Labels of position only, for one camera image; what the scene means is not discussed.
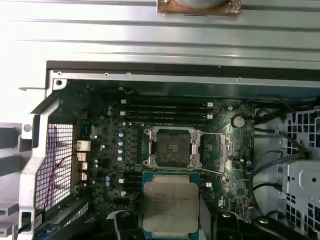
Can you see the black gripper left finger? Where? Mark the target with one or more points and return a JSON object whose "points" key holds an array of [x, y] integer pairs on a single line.
{"points": [[120, 230]]}

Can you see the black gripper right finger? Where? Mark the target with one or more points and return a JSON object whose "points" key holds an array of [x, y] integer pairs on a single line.
{"points": [[225, 230]]}

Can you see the silver CPU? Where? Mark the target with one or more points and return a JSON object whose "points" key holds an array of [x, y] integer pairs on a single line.
{"points": [[170, 200]]}

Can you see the thin metal locking lever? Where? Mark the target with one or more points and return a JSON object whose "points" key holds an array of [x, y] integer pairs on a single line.
{"points": [[190, 169]]}

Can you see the metal socket cover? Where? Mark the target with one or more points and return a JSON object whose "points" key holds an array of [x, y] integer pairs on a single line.
{"points": [[224, 155]]}

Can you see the CPU socket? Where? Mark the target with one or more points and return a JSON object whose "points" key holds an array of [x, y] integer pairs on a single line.
{"points": [[170, 147]]}

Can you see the green motherboard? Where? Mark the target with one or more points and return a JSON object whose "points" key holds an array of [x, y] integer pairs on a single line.
{"points": [[240, 180]]}

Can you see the silver coin battery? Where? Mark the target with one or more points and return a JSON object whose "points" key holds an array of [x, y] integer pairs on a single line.
{"points": [[238, 121]]}

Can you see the grey parts rack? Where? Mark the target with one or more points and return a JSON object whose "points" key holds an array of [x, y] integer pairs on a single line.
{"points": [[7, 128]]}

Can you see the black PC case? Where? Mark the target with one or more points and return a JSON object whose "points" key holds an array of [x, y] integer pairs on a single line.
{"points": [[175, 69]]}

